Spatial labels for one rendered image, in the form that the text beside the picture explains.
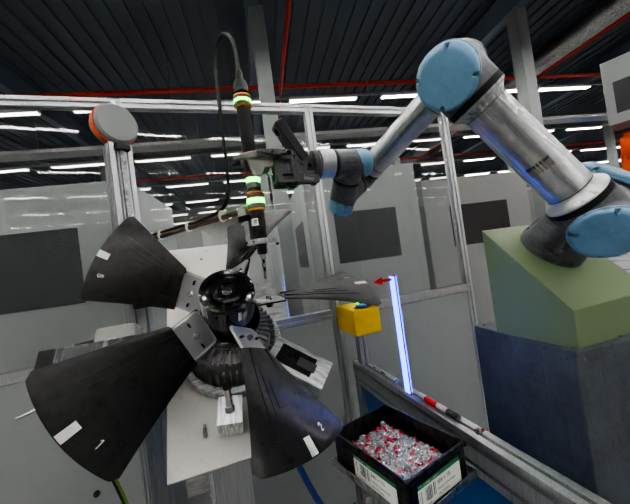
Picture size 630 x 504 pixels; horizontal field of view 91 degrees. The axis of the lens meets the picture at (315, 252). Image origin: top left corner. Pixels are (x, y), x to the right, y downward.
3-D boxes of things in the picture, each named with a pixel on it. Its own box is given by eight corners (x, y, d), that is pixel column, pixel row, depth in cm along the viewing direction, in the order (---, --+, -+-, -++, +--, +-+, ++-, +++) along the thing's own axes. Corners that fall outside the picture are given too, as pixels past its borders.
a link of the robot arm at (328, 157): (334, 144, 79) (324, 156, 86) (318, 144, 77) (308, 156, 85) (339, 173, 79) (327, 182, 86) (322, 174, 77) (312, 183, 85)
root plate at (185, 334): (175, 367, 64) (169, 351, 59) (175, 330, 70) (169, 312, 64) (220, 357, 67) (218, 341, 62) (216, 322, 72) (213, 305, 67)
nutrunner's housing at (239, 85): (251, 255, 74) (226, 70, 75) (263, 254, 78) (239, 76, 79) (262, 253, 72) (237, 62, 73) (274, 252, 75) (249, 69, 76)
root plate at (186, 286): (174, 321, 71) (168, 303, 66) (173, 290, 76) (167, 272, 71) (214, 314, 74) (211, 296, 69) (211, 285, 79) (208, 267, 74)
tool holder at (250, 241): (235, 248, 75) (230, 208, 76) (256, 246, 81) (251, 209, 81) (260, 242, 70) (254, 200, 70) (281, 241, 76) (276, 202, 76)
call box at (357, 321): (339, 332, 119) (335, 305, 120) (362, 327, 123) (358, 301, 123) (357, 341, 104) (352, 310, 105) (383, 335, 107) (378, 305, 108)
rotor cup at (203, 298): (200, 353, 69) (192, 323, 59) (196, 300, 78) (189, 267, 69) (265, 340, 73) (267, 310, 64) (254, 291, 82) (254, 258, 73)
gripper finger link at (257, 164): (239, 174, 69) (277, 174, 74) (235, 148, 69) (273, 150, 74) (235, 178, 72) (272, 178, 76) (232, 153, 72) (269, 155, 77)
